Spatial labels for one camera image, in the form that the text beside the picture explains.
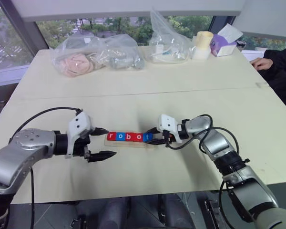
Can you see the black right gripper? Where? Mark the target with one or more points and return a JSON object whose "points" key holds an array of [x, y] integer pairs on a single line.
{"points": [[168, 137]]}

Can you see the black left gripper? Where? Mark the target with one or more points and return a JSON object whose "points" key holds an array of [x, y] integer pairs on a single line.
{"points": [[81, 148]]}

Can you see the blue tile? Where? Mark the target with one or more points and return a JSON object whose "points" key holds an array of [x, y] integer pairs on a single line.
{"points": [[147, 137]]}

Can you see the red tile letter o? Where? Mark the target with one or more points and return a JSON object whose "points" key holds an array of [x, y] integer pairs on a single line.
{"points": [[138, 137]]}

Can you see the red tile letter b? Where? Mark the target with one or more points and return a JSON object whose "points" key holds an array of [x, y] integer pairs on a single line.
{"points": [[129, 137]]}

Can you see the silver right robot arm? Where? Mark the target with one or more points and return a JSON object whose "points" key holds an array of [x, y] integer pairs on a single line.
{"points": [[243, 181]]}

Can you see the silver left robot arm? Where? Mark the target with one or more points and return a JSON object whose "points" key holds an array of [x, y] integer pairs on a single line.
{"points": [[26, 148]]}

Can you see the bystander black sleeve forearm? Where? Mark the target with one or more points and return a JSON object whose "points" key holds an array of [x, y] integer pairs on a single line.
{"points": [[281, 69]]}

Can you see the red tile letter r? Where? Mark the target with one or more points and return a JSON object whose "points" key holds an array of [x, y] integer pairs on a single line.
{"points": [[111, 136]]}

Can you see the blue tile letter o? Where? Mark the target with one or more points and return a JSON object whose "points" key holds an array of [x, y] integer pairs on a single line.
{"points": [[120, 136]]}

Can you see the wooden block tray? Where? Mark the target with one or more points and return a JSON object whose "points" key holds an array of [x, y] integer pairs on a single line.
{"points": [[128, 144]]}

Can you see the bystander bare hand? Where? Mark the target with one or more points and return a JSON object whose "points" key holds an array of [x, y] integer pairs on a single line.
{"points": [[262, 64]]}

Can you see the grey cylindrical item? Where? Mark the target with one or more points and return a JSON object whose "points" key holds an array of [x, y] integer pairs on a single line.
{"points": [[126, 63]]}

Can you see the pink plush item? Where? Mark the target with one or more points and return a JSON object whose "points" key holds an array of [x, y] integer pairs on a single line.
{"points": [[74, 64]]}

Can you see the tall clear plastic bag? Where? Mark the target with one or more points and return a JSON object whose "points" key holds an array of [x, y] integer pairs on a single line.
{"points": [[166, 43]]}

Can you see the wide clear plastic bag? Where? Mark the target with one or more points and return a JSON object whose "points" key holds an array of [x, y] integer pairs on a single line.
{"points": [[97, 47]]}

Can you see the black ribbed device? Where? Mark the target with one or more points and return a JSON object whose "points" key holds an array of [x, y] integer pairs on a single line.
{"points": [[211, 214]]}

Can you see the cream paper cup stack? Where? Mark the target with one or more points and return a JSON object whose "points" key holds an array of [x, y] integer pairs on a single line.
{"points": [[202, 45]]}

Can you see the purple tissue box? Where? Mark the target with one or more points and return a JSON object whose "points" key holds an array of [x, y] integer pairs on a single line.
{"points": [[222, 45]]}

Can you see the small round black object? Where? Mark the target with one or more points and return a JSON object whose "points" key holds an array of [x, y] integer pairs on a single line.
{"points": [[241, 44]]}

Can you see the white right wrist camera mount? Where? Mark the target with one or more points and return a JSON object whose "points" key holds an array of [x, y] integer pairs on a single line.
{"points": [[167, 121]]}

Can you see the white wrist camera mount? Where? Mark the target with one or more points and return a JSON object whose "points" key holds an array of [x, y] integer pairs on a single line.
{"points": [[79, 121], [167, 121]]}

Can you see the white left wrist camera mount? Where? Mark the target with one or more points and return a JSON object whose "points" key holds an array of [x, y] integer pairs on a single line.
{"points": [[79, 121]]}

